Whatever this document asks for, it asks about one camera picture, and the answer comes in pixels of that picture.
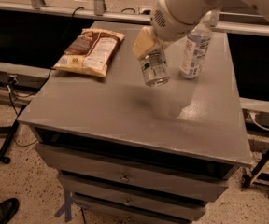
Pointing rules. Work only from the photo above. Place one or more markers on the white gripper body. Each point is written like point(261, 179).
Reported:
point(168, 26)

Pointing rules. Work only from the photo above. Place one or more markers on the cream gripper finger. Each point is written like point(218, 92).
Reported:
point(146, 42)

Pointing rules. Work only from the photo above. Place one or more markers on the silver 7up soda can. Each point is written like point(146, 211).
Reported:
point(154, 68)

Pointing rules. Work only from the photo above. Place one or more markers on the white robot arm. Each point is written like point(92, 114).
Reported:
point(261, 6)

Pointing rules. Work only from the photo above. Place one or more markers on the white power strip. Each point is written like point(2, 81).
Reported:
point(144, 10)

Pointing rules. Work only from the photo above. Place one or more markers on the clear plastic water bottle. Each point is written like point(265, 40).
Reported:
point(195, 48)

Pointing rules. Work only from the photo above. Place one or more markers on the chip bag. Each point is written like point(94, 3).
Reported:
point(91, 52)

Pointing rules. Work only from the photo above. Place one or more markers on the grey drawer cabinet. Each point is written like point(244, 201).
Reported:
point(152, 155)

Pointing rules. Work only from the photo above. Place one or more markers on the black stand leg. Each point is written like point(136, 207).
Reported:
point(9, 132)

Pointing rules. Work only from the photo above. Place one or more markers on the blue tape cross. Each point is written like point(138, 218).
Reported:
point(65, 209)

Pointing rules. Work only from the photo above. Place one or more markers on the black shoe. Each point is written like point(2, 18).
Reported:
point(8, 209)

